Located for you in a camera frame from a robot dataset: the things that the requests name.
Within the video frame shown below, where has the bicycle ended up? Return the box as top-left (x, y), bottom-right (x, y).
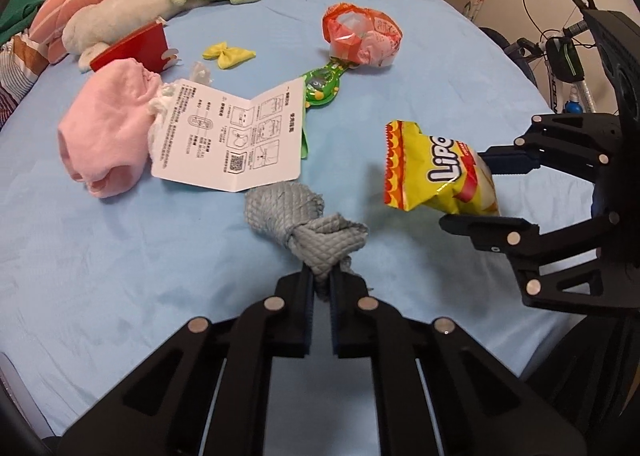
top-left (505, 0), bottom-right (621, 117)

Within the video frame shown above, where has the orange plastic bag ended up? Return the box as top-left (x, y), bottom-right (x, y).
top-left (321, 3), bottom-right (404, 69)

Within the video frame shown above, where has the white plush toy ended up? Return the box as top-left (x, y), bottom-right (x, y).
top-left (62, 0), bottom-right (193, 74)

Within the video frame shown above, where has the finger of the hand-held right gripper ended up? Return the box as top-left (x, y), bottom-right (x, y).
top-left (439, 211), bottom-right (621, 309)
top-left (479, 113), bottom-right (624, 183)

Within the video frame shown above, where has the yellow bow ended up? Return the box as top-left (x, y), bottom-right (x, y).
top-left (202, 42), bottom-right (257, 70)

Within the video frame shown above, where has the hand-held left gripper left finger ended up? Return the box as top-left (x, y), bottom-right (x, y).
top-left (59, 266), bottom-right (317, 456)

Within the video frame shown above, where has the yellow snack packet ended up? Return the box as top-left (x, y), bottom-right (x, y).
top-left (382, 120), bottom-right (501, 217)

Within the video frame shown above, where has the white folded leaflet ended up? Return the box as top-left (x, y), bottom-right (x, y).
top-left (150, 77), bottom-right (307, 194)

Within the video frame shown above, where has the red paper box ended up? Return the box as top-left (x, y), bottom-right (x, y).
top-left (90, 20), bottom-right (181, 74)

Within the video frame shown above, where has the pile of folded clothes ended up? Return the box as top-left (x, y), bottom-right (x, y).
top-left (0, 0), bottom-right (51, 46)

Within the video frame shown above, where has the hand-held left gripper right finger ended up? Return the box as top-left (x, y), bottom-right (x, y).
top-left (327, 268), bottom-right (588, 456)

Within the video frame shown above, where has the clear plastic wrapper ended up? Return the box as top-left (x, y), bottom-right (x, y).
top-left (187, 62), bottom-right (215, 85)

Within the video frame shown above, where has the green toy package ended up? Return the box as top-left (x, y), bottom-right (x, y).
top-left (299, 60), bottom-right (351, 159)

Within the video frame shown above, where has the light blue bed sheet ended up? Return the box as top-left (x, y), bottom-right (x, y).
top-left (0, 0), bottom-right (596, 437)

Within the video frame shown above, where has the pink cloth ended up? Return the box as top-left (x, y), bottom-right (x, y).
top-left (56, 58), bottom-right (163, 200)

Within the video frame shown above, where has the striped cloth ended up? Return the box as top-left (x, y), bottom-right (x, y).
top-left (0, 33), bottom-right (51, 129)

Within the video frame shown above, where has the grey knotted cloth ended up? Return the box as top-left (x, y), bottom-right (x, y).
top-left (244, 181), bottom-right (370, 301)

